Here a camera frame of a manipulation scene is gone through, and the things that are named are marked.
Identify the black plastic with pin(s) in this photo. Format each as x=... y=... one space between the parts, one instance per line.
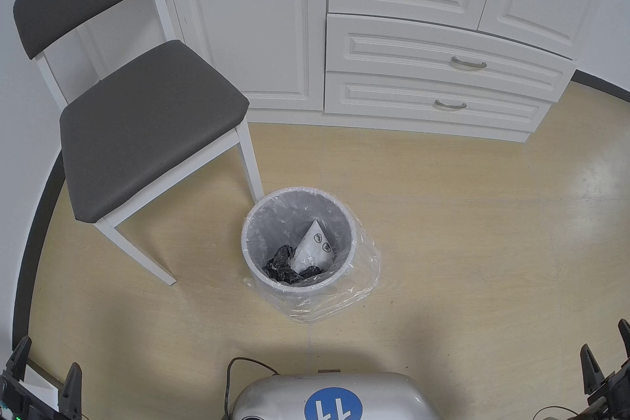
x=280 y=263

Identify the white trash bin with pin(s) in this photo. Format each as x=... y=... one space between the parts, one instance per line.
x=295 y=288

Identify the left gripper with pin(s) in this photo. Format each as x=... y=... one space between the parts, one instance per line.
x=12 y=401

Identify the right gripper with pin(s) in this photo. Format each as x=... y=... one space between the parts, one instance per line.
x=615 y=396

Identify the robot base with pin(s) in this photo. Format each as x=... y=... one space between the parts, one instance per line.
x=275 y=398

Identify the clear plastic bag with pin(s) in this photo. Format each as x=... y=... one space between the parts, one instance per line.
x=364 y=270

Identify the white printed paper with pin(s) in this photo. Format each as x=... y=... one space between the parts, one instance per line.
x=312 y=250

